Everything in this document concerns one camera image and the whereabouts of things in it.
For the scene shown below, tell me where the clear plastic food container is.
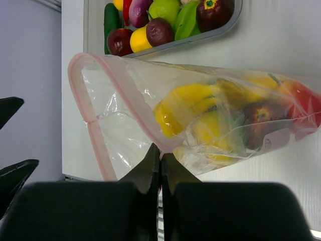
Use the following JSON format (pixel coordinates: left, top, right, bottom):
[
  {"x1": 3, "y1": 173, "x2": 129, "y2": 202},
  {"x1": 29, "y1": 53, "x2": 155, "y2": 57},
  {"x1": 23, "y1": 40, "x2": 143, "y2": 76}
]
[{"x1": 83, "y1": 1, "x2": 243, "y2": 58}]

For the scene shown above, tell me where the purple toy onion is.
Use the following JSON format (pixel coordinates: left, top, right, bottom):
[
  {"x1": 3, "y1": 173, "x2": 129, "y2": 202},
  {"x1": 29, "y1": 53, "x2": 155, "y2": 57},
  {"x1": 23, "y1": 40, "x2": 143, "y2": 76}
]
[{"x1": 129, "y1": 0, "x2": 152, "y2": 28}]

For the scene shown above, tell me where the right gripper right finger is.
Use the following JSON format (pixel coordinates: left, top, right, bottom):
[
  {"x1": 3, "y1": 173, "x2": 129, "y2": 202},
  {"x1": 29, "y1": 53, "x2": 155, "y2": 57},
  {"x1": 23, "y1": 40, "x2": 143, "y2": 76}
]
[{"x1": 161, "y1": 154, "x2": 313, "y2": 240}]

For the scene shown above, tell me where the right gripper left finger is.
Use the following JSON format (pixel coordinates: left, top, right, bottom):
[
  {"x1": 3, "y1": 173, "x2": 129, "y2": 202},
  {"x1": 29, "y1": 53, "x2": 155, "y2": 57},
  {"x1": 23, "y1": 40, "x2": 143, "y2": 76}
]
[{"x1": 1, "y1": 144, "x2": 160, "y2": 240}]

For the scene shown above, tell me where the green toy pear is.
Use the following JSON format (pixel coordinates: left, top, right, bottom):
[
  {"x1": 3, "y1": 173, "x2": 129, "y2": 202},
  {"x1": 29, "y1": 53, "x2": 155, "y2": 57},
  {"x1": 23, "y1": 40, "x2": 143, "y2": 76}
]
[{"x1": 148, "y1": 0, "x2": 181, "y2": 27}]

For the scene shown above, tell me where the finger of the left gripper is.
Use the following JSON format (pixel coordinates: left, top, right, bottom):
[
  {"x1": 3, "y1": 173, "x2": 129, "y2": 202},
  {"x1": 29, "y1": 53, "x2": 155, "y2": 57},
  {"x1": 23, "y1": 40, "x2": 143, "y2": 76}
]
[
  {"x1": 0, "y1": 159, "x2": 39, "y2": 218},
  {"x1": 0, "y1": 96, "x2": 24, "y2": 129}
]

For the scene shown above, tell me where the yellow toy lemon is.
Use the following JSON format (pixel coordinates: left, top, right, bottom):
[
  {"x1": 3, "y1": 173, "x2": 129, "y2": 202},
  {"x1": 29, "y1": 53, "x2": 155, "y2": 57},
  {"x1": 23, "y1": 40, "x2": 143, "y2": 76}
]
[{"x1": 130, "y1": 25, "x2": 152, "y2": 53}]

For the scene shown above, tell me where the dark red toy apple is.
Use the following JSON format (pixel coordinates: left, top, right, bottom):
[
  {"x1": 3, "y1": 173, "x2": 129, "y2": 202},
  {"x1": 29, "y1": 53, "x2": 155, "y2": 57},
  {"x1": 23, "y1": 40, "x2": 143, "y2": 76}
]
[
  {"x1": 196, "y1": 0, "x2": 234, "y2": 33},
  {"x1": 243, "y1": 100, "x2": 290, "y2": 150}
]

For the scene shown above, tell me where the green toy cucumber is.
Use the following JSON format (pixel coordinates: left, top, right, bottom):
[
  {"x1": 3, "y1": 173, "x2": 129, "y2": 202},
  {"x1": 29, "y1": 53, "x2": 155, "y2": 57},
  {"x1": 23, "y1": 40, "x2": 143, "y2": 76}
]
[{"x1": 103, "y1": 3, "x2": 121, "y2": 55}]

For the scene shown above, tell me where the yellow toy banana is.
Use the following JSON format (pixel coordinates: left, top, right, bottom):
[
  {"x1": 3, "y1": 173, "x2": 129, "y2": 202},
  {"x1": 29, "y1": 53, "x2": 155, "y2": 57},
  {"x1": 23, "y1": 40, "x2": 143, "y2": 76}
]
[{"x1": 153, "y1": 83, "x2": 222, "y2": 138}]

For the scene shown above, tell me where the yellow toy bell pepper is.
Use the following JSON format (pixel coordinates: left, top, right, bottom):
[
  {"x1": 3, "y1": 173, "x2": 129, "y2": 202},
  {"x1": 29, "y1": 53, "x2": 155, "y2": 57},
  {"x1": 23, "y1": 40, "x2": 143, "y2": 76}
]
[{"x1": 217, "y1": 76, "x2": 278, "y2": 108}]

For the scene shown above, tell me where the red toy pear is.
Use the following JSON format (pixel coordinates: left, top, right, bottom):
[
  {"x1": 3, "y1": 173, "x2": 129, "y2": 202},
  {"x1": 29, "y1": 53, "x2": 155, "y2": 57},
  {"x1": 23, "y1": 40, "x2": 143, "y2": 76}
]
[{"x1": 277, "y1": 79, "x2": 320, "y2": 130}]

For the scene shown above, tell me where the clear zip top bag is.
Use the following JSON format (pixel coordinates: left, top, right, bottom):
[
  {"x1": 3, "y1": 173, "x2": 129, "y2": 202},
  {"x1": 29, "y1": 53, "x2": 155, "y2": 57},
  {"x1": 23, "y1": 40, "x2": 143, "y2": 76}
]
[{"x1": 68, "y1": 53, "x2": 320, "y2": 181}]

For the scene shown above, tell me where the red toy chili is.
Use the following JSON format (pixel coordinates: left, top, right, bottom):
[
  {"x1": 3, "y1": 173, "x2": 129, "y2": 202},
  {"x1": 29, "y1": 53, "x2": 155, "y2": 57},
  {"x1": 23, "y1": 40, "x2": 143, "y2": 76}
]
[{"x1": 122, "y1": 0, "x2": 132, "y2": 26}]

